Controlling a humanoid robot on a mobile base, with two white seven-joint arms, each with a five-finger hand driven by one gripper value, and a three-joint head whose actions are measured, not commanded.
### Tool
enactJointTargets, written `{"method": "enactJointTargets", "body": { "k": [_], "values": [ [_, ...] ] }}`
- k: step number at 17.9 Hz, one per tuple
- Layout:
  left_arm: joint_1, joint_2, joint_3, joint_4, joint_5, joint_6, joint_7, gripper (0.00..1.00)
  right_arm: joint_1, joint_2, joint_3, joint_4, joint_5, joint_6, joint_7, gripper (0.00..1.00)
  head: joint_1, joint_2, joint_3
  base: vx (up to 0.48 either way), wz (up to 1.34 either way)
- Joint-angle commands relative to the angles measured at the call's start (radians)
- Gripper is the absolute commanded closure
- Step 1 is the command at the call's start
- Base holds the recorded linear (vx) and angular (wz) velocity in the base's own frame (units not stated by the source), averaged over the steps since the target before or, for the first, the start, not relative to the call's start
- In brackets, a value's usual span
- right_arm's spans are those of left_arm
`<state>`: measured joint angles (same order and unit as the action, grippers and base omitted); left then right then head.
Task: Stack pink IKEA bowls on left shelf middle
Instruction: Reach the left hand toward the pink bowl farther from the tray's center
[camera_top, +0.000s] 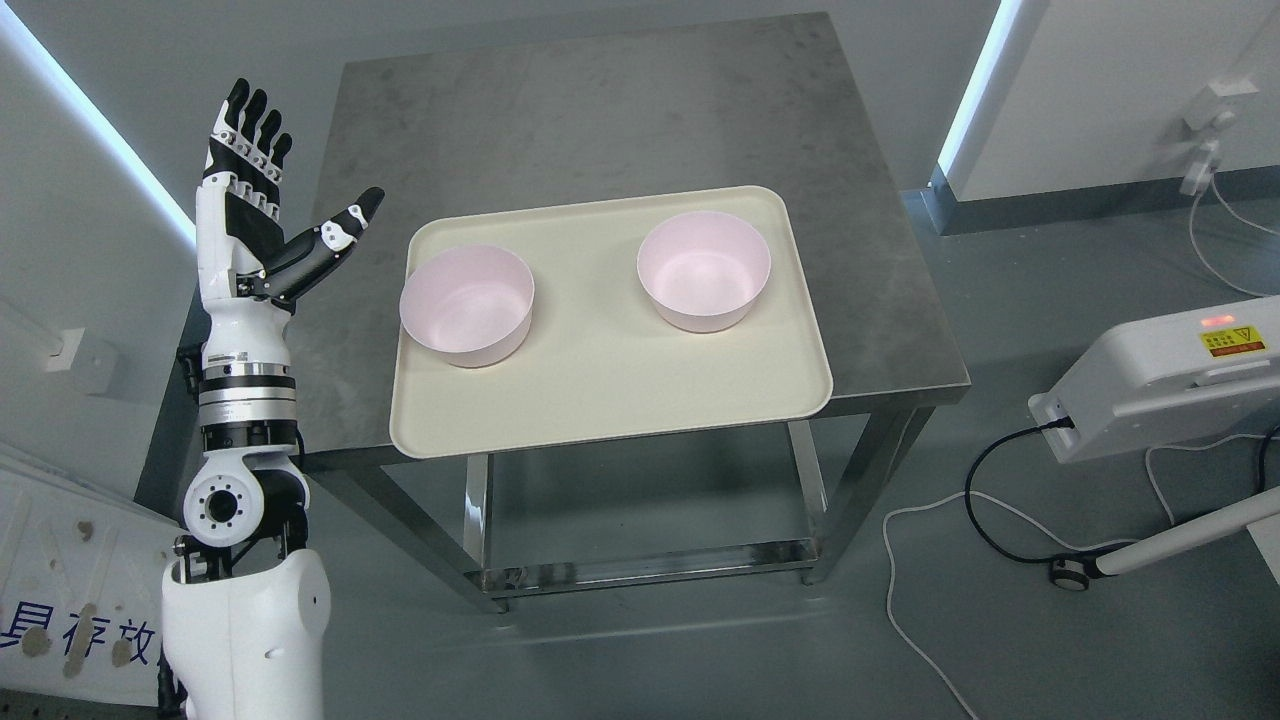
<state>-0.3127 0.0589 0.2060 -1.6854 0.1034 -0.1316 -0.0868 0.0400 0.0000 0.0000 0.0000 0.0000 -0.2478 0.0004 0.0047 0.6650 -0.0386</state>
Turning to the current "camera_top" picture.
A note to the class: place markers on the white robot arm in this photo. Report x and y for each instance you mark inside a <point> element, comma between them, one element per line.
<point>246,602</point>

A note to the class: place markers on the white wall plug adapter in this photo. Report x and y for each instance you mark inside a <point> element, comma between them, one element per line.
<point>1215,109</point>

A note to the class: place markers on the white wall socket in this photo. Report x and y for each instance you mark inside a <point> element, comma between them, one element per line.
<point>87,360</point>

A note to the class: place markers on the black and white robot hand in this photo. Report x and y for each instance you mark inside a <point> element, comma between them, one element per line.
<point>241,250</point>

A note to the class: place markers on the cream plastic tray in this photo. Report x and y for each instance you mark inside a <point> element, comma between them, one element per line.
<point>599,362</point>

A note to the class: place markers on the white stand leg with caster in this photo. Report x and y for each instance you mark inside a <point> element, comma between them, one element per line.
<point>1259,515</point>

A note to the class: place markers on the pink bowl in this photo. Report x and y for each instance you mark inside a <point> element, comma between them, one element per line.
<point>703,270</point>
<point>470,305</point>

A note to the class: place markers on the white machine housing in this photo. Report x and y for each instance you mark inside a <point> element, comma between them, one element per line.
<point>1163,379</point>

